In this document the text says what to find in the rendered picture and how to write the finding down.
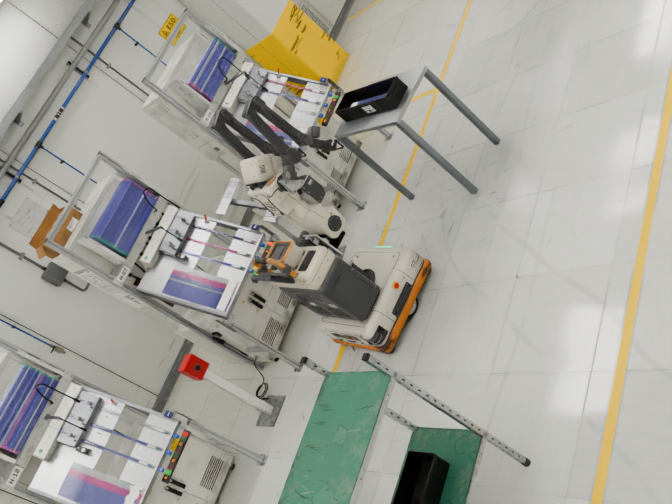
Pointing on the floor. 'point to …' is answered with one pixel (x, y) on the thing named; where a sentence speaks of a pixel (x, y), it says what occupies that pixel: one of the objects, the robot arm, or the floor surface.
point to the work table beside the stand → (410, 128)
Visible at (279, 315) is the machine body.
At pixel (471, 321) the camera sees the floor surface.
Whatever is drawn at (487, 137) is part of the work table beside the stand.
